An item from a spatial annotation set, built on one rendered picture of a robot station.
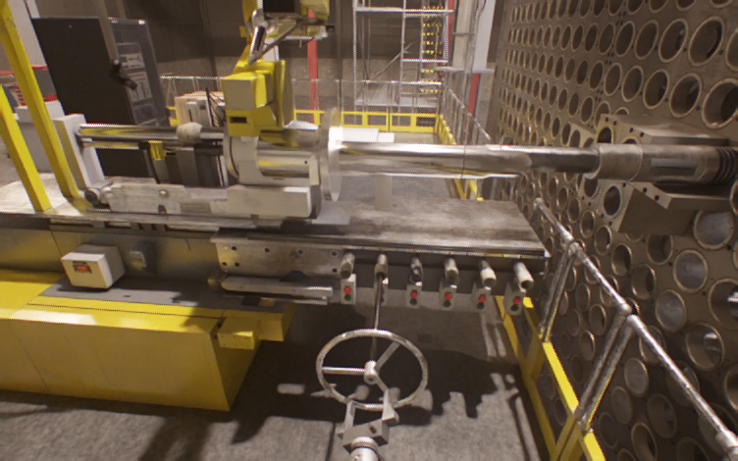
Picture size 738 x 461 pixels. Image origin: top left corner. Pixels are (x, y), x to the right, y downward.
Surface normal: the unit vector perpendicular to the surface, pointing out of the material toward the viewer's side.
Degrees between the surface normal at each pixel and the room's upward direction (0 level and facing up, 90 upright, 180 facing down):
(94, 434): 0
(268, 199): 90
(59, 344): 90
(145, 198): 90
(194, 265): 90
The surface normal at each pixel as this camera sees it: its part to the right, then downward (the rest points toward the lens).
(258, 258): -0.08, 0.47
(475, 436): 0.01, -0.88
